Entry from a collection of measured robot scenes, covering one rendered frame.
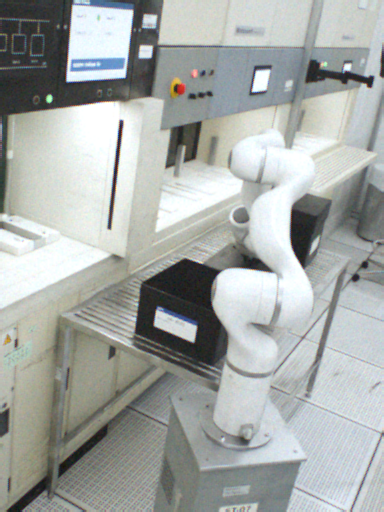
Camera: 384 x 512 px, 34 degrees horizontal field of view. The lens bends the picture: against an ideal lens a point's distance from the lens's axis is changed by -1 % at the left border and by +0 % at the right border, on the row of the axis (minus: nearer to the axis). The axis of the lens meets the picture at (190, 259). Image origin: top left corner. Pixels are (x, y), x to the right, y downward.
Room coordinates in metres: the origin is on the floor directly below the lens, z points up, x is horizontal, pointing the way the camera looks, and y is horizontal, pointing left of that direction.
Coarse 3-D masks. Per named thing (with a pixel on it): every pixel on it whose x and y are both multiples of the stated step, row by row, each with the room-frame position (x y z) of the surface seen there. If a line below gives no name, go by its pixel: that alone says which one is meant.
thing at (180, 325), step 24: (192, 264) 1.89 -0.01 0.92; (144, 288) 1.65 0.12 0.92; (168, 288) 1.82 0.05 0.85; (192, 288) 1.88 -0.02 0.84; (144, 312) 1.64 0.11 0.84; (168, 312) 1.61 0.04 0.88; (192, 312) 1.58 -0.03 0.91; (144, 336) 1.64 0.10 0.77; (168, 336) 1.60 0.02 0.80; (192, 336) 1.57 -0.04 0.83; (216, 336) 1.54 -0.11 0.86; (216, 360) 1.56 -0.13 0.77
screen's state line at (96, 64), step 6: (72, 60) 1.69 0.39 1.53; (78, 60) 1.71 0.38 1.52; (84, 60) 1.74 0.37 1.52; (90, 60) 1.76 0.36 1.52; (96, 60) 1.79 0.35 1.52; (102, 60) 1.81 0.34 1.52; (108, 60) 1.84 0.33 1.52; (114, 60) 1.87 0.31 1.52; (120, 60) 1.89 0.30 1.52; (72, 66) 1.69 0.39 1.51; (78, 66) 1.71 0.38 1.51; (84, 66) 1.74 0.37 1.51; (90, 66) 1.76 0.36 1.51; (96, 66) 1.79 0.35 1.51; (102, 66) 1.81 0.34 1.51; (108, 66) 1.84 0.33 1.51; (114, 66) 1.87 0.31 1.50; (120, 66) 1.90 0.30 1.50
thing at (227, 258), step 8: (224, 248) 2.22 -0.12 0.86; (232, 248) 2.24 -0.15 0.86; (216, 256) 2.13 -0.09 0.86; (224, 256) 2.14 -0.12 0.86; (232, 256) 2.15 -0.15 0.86; (240, 256) 2.17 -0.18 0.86; (208, 264) 2.04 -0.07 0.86; (216, 264) 2.06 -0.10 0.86; (224, 264) 2.07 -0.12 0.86; (232, 264) 2.08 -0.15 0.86; (240, 264) 2.09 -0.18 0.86; (248, 264) 2.08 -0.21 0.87; (264, 264) 2.13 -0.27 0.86
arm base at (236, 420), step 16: (224, 368) 1.28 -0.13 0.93; (224, 384) 1.27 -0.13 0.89; (240, 384) 1.24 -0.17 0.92; (256, 384) 1.24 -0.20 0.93; (224, 400) 1.26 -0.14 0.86; (240, 400) 1.24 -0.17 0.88; (256, 400) 1.24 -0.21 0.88; (208, 416) 1.30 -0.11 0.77; (224, 416) 1.25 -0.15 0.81; (240, 416) 1.24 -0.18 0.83; (256, 416) 1.25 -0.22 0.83; (208, 432) 1.24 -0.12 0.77; (224, 432) 1.24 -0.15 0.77; (240, 432) 1.24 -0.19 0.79; (256, 432) 1.26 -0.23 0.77; (272, 432) 1.28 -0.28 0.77; (240, 448) 1.20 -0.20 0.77; (256, 448) 1.22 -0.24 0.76
